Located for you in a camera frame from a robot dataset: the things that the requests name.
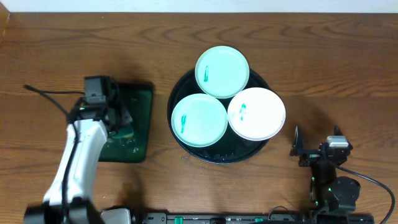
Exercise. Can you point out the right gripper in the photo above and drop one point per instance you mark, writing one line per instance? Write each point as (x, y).
(310, 157)

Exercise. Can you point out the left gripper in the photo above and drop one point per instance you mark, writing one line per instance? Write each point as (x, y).
(123, 115)

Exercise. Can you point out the green scouring sponge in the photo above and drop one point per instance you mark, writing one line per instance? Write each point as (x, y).
(123, 132)

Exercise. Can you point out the mint plate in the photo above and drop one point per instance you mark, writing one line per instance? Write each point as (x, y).
(199, 120)
(222, 72)

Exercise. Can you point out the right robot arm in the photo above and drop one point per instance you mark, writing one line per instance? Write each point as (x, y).
(335, 197)

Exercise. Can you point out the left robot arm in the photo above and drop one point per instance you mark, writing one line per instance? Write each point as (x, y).
(70, 196)

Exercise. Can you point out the rectangular black water tray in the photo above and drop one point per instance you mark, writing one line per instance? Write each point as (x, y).
(138, 99)

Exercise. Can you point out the round black tray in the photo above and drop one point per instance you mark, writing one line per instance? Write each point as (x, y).
(230, 148)

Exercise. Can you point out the white plate green stain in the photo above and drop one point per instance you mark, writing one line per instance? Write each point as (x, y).
(256, 114)

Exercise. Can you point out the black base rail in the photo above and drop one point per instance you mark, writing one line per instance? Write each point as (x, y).
(236, 218)

